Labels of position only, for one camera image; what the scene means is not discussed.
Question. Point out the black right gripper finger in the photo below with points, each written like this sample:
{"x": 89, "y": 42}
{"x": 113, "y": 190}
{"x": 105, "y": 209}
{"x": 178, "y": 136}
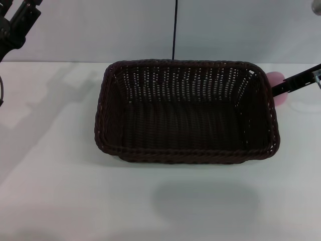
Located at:
{"x": 298, "y": 81}

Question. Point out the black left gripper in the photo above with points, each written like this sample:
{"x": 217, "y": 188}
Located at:
{"x": 10, "y": 40}

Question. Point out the dark brown wicker basket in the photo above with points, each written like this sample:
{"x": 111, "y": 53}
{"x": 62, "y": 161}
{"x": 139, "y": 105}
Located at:
{"x": 185, "y": 120}

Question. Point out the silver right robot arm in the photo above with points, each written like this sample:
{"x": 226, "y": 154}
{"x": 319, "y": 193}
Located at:
{"x": 316, "y": 5}

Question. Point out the pink soft object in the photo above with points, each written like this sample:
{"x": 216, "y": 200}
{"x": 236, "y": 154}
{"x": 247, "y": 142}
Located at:
{"x": 276, "y": 76}

